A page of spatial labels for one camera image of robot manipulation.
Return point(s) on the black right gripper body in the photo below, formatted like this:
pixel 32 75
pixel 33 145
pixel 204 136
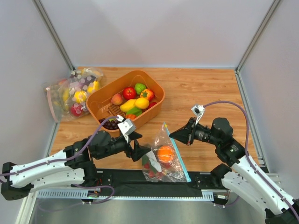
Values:
pixel 191 131

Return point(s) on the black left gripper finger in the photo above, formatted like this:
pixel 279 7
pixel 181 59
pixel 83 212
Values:
pixel 134 136
pixel 139 151

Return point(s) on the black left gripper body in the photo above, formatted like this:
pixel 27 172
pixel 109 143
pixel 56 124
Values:
pixel 131 147

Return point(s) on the blue zip top bag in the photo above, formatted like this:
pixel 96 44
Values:
pixel 178 172

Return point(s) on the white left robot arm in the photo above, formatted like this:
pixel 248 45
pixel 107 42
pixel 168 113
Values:
pixel 72 166

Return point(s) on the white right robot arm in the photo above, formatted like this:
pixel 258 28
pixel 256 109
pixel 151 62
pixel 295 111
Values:
pixel 239 172

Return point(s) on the small orange fake fruit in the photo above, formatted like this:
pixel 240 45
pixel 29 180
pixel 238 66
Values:
pixel 131 116

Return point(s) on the purple fake grapes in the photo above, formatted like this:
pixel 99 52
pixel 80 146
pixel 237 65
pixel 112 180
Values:
pixel 111 125

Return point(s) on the green fake mango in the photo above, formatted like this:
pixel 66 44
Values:
pixel 136 111

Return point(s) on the fake orange in bag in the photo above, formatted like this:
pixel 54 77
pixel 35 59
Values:
pixel 165 154

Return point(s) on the yellow fake mango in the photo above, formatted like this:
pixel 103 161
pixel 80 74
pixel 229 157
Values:
pixel 128 105

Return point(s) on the brown fake waffle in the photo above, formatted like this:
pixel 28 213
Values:
pixel 115 110

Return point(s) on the yellow fake lemon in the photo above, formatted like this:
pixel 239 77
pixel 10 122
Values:
pixel 142 103

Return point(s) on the red fake fruit in basket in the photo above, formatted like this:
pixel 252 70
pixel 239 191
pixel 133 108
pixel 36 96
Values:
pixel 151 105

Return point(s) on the pink fake peach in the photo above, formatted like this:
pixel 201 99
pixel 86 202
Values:
pixel 117 99

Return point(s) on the red fake apple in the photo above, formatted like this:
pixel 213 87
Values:
pixel 129 93

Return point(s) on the orange fake tomato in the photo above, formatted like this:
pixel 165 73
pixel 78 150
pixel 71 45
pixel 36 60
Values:
pixel 148 94

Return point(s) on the green fake pepper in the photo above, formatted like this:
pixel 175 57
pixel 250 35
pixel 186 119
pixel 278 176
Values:
pixel 139 88

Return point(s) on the polka dot plastic bag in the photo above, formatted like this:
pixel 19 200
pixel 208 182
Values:
pixel 83 83

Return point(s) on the pink zip top bag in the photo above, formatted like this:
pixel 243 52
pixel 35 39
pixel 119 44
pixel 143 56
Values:
pixel 66 99

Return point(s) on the black base mat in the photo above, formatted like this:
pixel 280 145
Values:
pixel 133 182

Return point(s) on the orange plastic basket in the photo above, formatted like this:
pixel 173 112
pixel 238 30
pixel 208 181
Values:
pixel 109 101

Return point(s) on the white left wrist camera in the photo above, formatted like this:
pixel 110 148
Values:
pixel 126 127

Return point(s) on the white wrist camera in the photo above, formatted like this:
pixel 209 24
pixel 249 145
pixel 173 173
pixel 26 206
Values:
pixel 126 127
pixel 198 110

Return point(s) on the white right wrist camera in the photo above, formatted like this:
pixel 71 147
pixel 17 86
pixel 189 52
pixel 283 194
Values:
pixel 198 110

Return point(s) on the right aluminium frame post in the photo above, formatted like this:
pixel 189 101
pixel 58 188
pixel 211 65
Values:
pixel 262 27

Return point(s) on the aluminium frame post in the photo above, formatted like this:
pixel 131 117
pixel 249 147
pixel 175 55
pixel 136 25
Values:
pixel 46 19
pixel 262 27

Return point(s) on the grey slotted cable duct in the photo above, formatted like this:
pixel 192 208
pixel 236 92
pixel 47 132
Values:
pixel 91 195

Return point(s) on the left aluminium frame post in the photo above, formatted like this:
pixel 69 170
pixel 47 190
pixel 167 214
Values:
pixel 46 19

